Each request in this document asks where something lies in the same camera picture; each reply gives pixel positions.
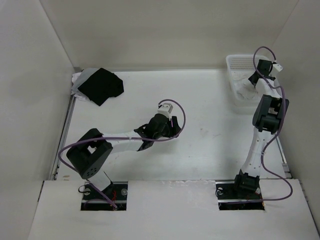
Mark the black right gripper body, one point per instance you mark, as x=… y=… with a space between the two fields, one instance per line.
x=250 y=78

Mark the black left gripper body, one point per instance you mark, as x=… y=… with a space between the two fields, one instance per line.
x=166 y=132

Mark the white tank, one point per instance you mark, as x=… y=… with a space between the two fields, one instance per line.
x=244 y=90
x=73 y=93

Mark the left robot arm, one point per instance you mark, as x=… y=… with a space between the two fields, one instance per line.
x=88 y=158

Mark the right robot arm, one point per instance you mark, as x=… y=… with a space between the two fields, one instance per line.
x=267 y=123

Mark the black folded tank top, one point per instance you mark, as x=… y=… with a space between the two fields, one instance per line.
x=101 y=86

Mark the grey folded tank top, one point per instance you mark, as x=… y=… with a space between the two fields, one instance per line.
x=82 y=77

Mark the white folded tank top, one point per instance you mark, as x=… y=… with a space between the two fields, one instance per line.
x=73 y=93

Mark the white plastic basket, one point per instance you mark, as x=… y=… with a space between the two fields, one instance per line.
x=240 y=67

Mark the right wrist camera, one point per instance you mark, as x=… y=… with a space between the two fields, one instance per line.
x=276 y=68

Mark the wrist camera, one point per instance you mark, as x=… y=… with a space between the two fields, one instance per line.
x=276 y=68
x=165 y=109

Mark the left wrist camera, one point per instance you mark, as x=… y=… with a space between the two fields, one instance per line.
x=165 y=109

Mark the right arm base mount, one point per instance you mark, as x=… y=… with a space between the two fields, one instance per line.
x=231 y=200

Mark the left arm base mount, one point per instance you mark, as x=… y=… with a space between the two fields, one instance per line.
x=91 y=200

